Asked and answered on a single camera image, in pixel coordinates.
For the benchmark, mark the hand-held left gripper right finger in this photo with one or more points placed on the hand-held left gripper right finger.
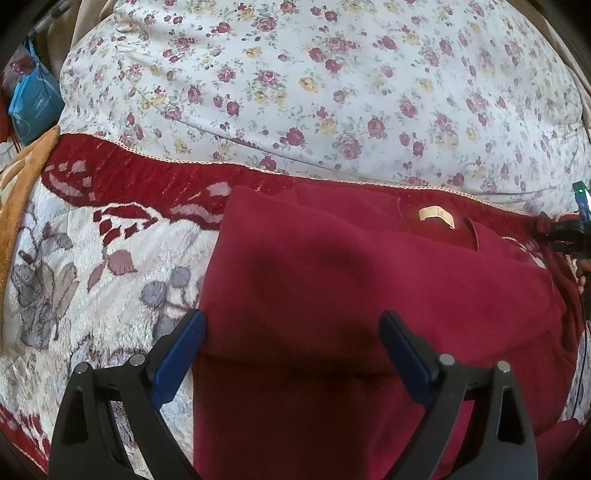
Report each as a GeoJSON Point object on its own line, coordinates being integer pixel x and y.
{"type": "Point", "coordinates": [406, 355]}

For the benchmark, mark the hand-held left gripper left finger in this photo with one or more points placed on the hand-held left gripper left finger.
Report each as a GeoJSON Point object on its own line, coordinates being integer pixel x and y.
{"type": "Point", "coordinates": [182, 355]}

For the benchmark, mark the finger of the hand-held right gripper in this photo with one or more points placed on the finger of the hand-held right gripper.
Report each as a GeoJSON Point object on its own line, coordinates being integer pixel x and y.
{"type": "Point", "coordinates": [561, 228]}

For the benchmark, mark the red sweater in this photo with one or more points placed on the red sweater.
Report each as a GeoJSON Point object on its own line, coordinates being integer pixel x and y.
{"type": "Point", "coordinates": [323, 277]}

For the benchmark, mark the person's right hand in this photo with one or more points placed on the person's right hand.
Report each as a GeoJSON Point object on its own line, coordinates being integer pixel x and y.
{"type": "Point", "coordinates": [584, 277]}

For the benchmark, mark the red and white floral blanket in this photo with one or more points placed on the red and white floral blanket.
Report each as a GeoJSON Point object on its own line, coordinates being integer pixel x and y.
{"type": "Point", "coordinates": [115, 286]}

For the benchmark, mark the orange plush blanket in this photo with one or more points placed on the orange plush blanket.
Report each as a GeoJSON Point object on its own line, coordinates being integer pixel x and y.
{"type": "Point", "coordinates": [18, 194]}

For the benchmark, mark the white floral duvet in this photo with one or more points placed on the white floral duvet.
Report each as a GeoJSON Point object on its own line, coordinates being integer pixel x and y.
{"type": "Point", "coordinates": [323, 83]}

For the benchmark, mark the blue plastic bag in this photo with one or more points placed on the blue plastic bag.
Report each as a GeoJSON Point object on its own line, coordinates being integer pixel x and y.
{"type": "Point", "coordinates": [32, 101]}

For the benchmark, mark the red plastic bag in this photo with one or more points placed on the red plastic bag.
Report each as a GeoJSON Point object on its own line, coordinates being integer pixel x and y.
{"type": "Point", "coordinates": [14, 69]}

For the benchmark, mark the beige curtain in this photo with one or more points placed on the beige curtain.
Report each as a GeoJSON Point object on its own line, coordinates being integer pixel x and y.
{"type": "Point", "coordinates": [60, 41]}

